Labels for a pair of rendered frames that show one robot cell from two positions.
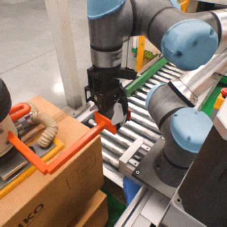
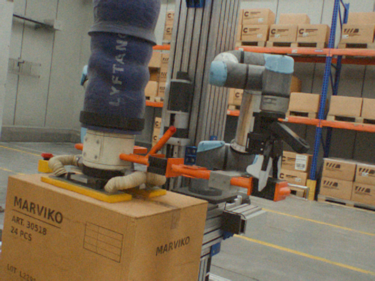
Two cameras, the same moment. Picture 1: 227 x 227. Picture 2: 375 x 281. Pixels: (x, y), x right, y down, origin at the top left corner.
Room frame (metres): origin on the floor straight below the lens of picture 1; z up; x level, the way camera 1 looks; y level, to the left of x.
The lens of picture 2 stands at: (0.28, 1.82, 1.37)
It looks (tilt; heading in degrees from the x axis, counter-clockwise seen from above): 3 degrees down; 263
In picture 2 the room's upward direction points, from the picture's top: 7 degrees clockwise
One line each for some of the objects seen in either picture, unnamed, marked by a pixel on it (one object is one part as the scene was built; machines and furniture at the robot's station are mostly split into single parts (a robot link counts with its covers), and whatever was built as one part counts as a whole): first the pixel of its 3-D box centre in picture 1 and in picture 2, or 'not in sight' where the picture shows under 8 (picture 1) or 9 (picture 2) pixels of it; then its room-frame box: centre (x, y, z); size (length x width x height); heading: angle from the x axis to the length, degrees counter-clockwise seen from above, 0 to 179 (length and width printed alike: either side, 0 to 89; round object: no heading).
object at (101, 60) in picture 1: (107, 54); not in sight; (0.43, 0.01, 1.42); 0.08 x 0.08 x 0.05
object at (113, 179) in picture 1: (90, 164); not in sight; (0.65, 0.14, 0.58); 0.70 x 0.03 x 0.06; 52
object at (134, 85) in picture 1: (163, 57); not in sight; (2.03, -0.57, 0.60); 1.60 x 0.10 x 0.09; 142
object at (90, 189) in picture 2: not in sight; (85, 183); (0.44, 0.47, 1.10); 0.34 x 0.10 x 0.05; 140
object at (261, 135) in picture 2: not in sight; (267, 134); (-0.06, 0.76, 1.34); 0.09 x 0.08 x 0.12; 140
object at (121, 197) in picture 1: (91, 173); not in sight; (0.65, 0.14, 0.47); 0.70 x 0.03 x 0.15; 52
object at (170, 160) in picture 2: not in sight; (165, 165); (0.19, 0.55, 1.20); 0.10 x 0.08 x 0.06; 50
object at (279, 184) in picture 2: not in sight; (267, 188); (-0.08, 0.78, 1.20); 0.08 x 0.07 x 0.05; 140
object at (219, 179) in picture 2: not in sight; (224, 180); (0.02, 0.69, 1.19); 0.07 x 0.07 x 0.04; 50
